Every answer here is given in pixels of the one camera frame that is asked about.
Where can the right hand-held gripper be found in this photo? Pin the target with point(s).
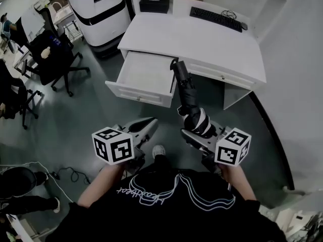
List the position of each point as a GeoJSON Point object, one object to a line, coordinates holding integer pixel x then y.
{"type": "Point", "coordinates": [232, 147]}

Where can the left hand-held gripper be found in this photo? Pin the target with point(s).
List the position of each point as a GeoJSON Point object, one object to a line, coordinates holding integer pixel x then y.
{"type": "Point", "coordinates": [113, 147]}

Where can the black umbrella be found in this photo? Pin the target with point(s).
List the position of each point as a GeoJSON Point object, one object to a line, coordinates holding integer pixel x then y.
{"type": "Point", "coordinates": [188, 94]}

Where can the white drawer locker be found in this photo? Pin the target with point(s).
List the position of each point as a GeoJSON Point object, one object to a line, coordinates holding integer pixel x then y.
{"type": "Point", "coordinates": [143, 72]}

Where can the person's right forearm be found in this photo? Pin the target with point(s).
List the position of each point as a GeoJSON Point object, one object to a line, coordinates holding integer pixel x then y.
{"type": "Point", "coordinates": [238, 183]}

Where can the person's left forearm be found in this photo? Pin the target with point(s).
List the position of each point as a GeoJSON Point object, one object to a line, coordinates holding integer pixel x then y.
{"type": "Point", "coordinates": [101, 185]}

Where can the person's white shoe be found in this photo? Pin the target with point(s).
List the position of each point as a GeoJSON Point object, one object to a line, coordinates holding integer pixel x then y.
{"type": "Point", "coordinates": [159, 150]}

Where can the white drawer with knob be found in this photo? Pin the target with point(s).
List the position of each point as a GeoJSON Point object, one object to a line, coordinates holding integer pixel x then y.
{"type": "Point", "coordinates": [214, 72]}

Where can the white desk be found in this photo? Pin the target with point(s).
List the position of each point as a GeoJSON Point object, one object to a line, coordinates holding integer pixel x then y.
{"type": "Point", "coordinates": [191, 39]}

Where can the person's black printed shirt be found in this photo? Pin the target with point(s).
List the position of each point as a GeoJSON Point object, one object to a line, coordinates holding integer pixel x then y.
{"type": "Point", "coordinates": [164, 215]}

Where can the black power adapter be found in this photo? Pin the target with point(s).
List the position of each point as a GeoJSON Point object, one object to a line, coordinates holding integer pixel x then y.
{"type": "Point", "coordinates": [54, 175]}

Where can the black keyboard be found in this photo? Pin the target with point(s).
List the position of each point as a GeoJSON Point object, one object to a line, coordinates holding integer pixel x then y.
{"type": "Point", "coordinates": [214, 17]}

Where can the white and black service robot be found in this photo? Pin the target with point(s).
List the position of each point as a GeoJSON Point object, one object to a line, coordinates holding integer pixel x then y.
{"type": "Point", "coordinates": [101, 21]}

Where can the black computer mouse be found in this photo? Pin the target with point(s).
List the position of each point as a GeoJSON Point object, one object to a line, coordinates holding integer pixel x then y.
{"type": "Point", "coordinates": [244, 25]}

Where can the black office chair with jacket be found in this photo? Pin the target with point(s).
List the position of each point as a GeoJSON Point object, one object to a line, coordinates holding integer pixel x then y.
{"type": "Point", "coordinates": [54, 59]}

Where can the black storage box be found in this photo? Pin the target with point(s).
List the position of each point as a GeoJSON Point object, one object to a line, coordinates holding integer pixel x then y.
{"type": "Point", "coordinates": [154, 4]}

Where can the beige small toy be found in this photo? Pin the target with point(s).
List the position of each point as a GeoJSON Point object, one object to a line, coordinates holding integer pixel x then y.
{"type": "Point", "coordinates": [46, 53]}

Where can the white small table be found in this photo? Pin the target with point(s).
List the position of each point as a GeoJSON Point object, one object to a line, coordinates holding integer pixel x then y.
{"type": "Point", "coordinates": [64, 15]}

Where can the black round seat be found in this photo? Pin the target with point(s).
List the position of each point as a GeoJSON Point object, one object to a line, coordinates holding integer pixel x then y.
{"type": "Point", "coordinates": [15, 181]}

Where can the white board panel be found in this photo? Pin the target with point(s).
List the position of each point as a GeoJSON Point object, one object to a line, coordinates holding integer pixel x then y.
{"type": "Point", "coordinates": [32, 21]}

